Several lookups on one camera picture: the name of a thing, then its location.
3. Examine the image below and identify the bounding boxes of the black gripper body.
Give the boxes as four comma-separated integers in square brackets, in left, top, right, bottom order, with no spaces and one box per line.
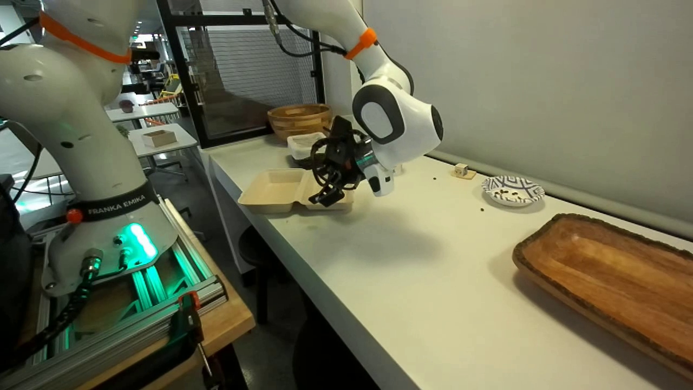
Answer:
[310,117,371,190]

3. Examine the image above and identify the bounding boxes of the beige clamshell take-away food box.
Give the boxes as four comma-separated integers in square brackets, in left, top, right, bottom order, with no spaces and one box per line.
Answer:
[236,168,354,216]

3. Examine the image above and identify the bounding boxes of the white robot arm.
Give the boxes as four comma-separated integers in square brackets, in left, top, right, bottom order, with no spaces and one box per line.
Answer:
[0,0,444,297]

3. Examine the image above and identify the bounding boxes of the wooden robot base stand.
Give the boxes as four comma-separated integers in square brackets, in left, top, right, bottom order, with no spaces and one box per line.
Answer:
[0,199,256,390]

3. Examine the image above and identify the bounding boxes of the round wooden bowl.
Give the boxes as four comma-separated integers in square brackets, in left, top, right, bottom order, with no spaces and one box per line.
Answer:
[267,105,334,141]

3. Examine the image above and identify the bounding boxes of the small tan wooden block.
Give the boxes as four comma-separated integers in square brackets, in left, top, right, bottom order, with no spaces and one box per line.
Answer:
[452,165,476,181]

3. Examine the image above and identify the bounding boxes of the small patterned ceramic dish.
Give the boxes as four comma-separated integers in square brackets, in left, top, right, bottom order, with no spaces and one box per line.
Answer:
[482,176,543,209]

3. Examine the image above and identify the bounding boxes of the background white table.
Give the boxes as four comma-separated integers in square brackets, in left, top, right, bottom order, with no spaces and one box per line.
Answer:
[105,102,197,157]

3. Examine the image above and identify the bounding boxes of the rectangular wooden tray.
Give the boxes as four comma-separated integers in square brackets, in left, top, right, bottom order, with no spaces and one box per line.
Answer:
[512,214,693,379]

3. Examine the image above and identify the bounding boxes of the black metal frame cabinet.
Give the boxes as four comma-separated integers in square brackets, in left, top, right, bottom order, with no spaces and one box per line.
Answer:
[155,0,325,148]

